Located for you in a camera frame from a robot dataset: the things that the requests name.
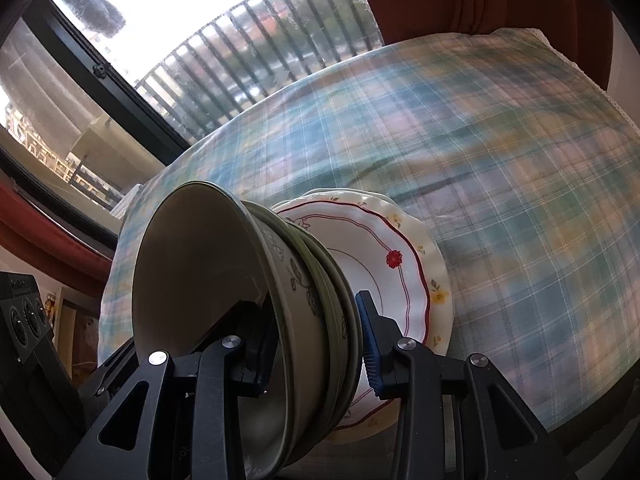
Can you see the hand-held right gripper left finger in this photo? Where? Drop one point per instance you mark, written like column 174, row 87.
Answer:
column 250, row 360

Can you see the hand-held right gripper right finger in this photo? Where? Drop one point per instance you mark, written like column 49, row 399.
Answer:
column 372, row 350

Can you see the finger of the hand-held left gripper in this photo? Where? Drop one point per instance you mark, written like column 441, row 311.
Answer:
column 107, row 370

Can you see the cream bowl blue band print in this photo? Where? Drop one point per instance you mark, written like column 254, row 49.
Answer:
column 354, row 380

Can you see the cream bowl large flower print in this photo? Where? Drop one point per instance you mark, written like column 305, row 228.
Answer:
column 335, row 385

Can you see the large yellow floral plate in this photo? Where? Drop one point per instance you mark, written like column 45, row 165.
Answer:
column 440, row 310

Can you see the small red-rimmed floral plate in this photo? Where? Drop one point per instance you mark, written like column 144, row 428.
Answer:
column 370, row 260

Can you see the cream bowl leafy sprig print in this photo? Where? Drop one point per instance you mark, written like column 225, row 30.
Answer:
column 190, row 260

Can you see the plaid tablecloth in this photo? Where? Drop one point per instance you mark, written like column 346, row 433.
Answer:
column 500, row 210

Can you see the balcony railing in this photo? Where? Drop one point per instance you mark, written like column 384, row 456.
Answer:
column 235, row 12

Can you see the dark hanging garment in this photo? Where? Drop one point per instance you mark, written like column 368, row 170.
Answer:
column 95, row 10

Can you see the black window frame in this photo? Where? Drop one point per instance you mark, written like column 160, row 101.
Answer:
column 125, row 105

